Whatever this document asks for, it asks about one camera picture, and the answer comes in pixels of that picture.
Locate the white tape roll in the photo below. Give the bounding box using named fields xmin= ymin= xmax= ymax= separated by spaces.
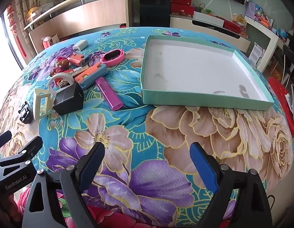
xmin=48 ymin=72 xmax=75 ymax=95

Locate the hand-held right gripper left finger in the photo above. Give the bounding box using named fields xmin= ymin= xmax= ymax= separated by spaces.
xmin=22 ymin=141 xmax=106 ymax=228

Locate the wooden shelf unit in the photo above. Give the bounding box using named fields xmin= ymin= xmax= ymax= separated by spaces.
xmin=23 ymin=0 xmax=140 ymax=53

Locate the small black clip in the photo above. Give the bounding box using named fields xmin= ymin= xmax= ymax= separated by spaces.
xmin=19 ymin=101 xmax=33 ymax=124

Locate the flat red box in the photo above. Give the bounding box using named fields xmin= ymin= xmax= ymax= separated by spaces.
xmin=223 ymin=20 xmax=248 ymax=37

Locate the pink smartwatch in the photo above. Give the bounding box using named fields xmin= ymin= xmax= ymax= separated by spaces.
xmin=100 ymin=49 xmax=125 ymax=67

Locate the black chair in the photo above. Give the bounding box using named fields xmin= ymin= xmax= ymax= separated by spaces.
xmin=280 ymin=28 xmax=294 ymax=86

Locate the toy dog figure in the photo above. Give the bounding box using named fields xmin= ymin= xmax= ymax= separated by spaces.
xmin=49 ymin=57 xmax=69 ymax=78

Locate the white charger plug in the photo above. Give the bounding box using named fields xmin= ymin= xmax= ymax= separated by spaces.
xmin=73 ymin=40 xmax=88 ymax=52

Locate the flat white box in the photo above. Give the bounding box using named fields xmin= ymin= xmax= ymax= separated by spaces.
xmin=193 ymin=11 xmax=226 ymax=26

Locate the purple lighter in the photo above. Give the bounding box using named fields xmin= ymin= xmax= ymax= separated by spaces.
xmin=95 ymin=77 xmax=122 ymax=111

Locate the red gift box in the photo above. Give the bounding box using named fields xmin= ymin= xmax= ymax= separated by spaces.
xmin=171 ymin=3 xmax=195 ymax=17

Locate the red hanging ornament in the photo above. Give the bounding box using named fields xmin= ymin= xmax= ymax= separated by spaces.
xmin=7 ymin=3 xmax=27 ymax=57

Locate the red stool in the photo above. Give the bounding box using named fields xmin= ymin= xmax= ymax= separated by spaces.
xmin=268 ymin=77 xmax=294 ymax=138

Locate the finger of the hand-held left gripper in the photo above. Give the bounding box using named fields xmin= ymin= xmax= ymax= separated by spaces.
xmin=0 ymin=136 xmax=43 ymax=171
xmin=0 ymin=131 xmax=12 ymax=153

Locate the orange utility knife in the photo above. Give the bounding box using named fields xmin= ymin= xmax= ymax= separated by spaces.
xmin=74 ymin=62 xmax=102 ymax=82

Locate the floral blanket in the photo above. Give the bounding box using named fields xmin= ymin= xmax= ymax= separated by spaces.
xmin=0 ymin=26 xmax=294 ymax=228

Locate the white television cabinet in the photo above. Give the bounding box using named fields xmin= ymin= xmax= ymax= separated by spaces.
xmin=169 ymin=14 xmax=252 ymax=53

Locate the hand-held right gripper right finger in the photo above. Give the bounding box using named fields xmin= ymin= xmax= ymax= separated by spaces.
xmin=189 ymin=142 xmax=274 ymax=228

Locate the salmon pink eraser block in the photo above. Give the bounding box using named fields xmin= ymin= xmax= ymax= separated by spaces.
xmin=67 ymin=52 xmax=90 ymax=66

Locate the black cube box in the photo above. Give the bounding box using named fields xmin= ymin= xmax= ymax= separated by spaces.
xmin=52 ymin=83 xmax=84 ymax=116

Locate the black cabinet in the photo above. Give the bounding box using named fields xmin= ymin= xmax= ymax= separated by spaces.
xmin=139 ymin=0 xmax=172 ymax=28

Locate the teal cardboard box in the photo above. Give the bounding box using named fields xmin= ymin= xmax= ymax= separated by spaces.
xmin=140 ymin=35 xmax=275 ymax=111

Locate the small labelled box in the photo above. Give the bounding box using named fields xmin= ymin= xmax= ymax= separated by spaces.
xmin=66 ymin=67 xmax=89 ymax=76

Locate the white side desk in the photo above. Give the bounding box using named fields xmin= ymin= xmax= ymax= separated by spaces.
xmin=244 ymin=17 xmax=284 ymax=72

